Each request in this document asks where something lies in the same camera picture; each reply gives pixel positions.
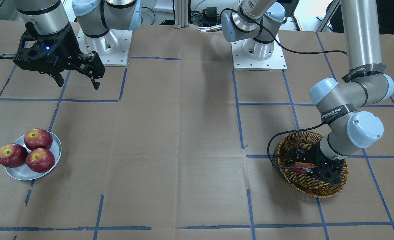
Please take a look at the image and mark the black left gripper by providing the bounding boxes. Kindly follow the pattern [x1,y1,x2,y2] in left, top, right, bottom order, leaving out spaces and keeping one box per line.
[295,143,345,184]

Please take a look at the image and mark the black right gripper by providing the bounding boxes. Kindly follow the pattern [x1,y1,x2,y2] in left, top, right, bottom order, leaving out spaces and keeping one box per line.
[13,21,105,90]

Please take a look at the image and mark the striped red yellow apple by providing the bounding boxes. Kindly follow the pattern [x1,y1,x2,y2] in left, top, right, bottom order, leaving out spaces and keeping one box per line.
[289,162,315,174]

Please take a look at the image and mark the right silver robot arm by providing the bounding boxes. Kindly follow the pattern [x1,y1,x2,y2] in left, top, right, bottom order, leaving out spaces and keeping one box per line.
[13,0,141,89]

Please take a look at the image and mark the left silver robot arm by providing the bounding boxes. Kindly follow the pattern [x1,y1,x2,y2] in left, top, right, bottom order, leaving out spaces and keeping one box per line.
[220,0,394,184]

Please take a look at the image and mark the wicker basket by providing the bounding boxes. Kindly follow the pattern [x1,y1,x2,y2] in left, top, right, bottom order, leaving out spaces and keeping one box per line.
[276,131,348,198]

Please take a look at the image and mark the red apple on plate back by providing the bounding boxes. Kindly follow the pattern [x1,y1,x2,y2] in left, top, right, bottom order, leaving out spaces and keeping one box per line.
[24,129,53,150]

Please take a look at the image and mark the red apple on plate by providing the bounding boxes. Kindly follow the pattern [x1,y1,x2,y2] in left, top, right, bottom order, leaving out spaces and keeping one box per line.
[26,148,55,173]
[24,129,53,150]
[0,143,28,168]

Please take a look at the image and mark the red apple on plate front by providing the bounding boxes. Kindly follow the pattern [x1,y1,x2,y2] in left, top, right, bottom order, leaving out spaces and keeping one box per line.
[26,148,55,173]

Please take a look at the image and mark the light blue plate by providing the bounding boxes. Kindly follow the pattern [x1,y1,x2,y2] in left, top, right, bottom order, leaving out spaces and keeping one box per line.
[4,131,62,181]

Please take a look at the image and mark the black power adapter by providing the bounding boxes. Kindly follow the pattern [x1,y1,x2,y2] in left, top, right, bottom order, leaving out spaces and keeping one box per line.
[203,6,217,20]

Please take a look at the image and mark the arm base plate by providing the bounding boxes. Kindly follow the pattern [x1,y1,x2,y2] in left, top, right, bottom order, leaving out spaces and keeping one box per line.
[77,29,133,67]
[231,35,287,71]

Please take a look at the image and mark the aluminium frame post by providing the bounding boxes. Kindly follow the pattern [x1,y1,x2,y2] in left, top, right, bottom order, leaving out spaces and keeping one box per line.
[173,0,190,29]

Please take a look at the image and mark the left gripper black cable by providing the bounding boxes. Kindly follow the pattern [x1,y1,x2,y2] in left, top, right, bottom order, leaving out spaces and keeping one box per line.
[220,8,348,174]

